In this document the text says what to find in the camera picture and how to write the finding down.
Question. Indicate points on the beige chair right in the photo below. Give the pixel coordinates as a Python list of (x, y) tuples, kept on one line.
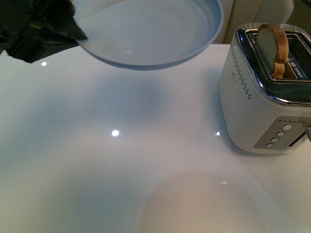
[(275, 11)]

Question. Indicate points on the white chrome two-slot toaster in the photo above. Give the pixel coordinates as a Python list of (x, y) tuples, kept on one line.
[(265, 115)]

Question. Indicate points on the white round plate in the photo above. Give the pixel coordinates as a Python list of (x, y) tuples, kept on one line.
[(147, 34)]

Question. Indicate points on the black taped left robot arm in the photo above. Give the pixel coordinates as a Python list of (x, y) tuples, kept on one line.
[(31, 30)]

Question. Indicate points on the toasted bread slice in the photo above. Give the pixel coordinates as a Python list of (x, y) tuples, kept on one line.
[(273, 44)]

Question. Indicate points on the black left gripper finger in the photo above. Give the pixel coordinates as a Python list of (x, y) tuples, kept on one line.
[(31, 30)]

